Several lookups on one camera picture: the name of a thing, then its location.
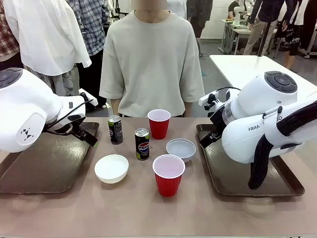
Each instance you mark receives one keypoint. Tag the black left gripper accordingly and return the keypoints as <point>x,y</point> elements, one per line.
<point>75,129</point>

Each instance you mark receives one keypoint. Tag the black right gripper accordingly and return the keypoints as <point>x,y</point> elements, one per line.
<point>218,121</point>

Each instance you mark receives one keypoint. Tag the red plastic cup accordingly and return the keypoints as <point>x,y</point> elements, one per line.
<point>168,181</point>
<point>158,126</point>

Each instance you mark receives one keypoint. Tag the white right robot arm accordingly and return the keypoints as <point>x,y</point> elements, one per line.
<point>257,99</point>

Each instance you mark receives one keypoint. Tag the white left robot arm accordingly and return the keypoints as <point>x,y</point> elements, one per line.
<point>22,106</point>

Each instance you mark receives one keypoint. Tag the person's left forearm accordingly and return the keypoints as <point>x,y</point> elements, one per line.
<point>187,109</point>

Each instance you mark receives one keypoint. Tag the person's right forearm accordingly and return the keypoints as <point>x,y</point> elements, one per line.
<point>115,107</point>

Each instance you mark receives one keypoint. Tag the black can green rim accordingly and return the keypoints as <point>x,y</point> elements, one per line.
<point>115,131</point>

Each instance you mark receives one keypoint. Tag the brown plastic serving tray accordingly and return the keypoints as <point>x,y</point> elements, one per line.
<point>47,163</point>
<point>230,176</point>

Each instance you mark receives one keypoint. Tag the black Pepsi can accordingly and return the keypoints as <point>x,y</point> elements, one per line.
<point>142,146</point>

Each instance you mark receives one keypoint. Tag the white rounded table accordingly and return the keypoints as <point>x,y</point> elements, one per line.
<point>247,69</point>

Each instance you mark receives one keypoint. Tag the person in beige t-shirt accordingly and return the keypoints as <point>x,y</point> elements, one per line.
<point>151,62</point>

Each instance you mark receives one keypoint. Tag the grey metal desk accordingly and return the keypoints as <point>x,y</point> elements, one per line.
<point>235,32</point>

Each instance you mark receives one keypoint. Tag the person in white shirt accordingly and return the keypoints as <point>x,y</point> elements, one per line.
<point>47,37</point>

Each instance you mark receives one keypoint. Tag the person in blue plaid shirt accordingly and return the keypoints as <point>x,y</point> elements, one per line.
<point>92,27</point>

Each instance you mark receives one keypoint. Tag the black upright pole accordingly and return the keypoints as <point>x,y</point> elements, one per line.
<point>264,37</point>

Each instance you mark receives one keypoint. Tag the person in dark clothes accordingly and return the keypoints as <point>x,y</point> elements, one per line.
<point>200,15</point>

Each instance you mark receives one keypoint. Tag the person in khaki trousers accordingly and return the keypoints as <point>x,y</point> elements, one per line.
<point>262,24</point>

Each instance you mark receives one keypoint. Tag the person in red plaid shirt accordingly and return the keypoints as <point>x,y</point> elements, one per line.
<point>7,37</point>

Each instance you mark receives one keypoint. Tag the small white background robot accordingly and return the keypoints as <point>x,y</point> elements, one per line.
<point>239,10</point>

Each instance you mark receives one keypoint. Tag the person in black printed shorts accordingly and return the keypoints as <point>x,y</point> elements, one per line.
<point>294,32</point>

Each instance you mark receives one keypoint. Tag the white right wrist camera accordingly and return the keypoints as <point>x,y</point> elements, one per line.
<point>208,98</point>

